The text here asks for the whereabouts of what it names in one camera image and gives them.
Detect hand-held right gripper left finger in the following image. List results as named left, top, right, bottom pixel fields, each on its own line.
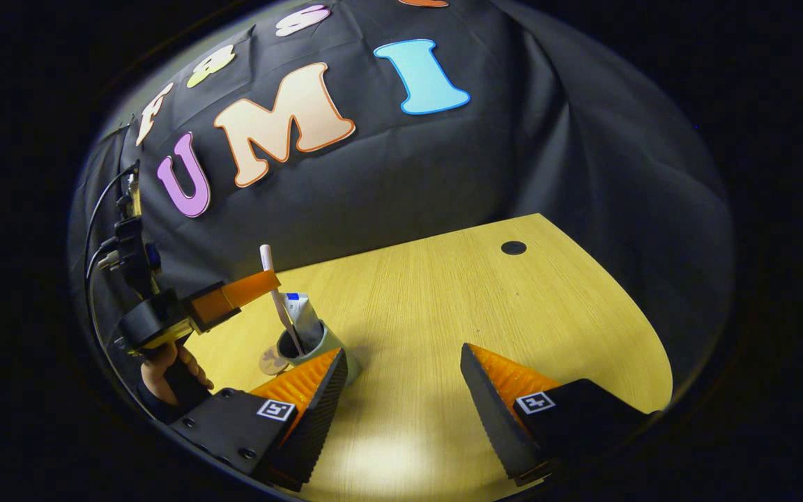
left=167, top=347, right=349, bottom=492

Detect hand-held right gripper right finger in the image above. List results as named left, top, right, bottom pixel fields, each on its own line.
left=460, top=342, right=655, bottom=487

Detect pale pink toothbrush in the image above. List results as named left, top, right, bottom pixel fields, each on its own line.
left=260, top=244, right=306, bottom=356

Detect white toothpaste tube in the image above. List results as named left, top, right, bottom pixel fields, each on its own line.
left=283, top=292, right=326, bottom=351

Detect round wooden coaster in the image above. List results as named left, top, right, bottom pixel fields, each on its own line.
left=259, top=347, right=292, bottom=376

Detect pale green cup wooden handle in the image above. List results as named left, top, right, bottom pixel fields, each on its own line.
left=276, top=321, right=362, bottom=386

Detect wooden desktop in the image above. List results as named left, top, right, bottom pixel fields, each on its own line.
left=185, top=213, right=674, bottom=502

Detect black backdrop cloth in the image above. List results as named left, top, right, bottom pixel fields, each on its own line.
left=67, top=0, right=735, bottom=419

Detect black cable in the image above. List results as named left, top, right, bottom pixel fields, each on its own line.
left=84, top=166, right=136, bottom=280

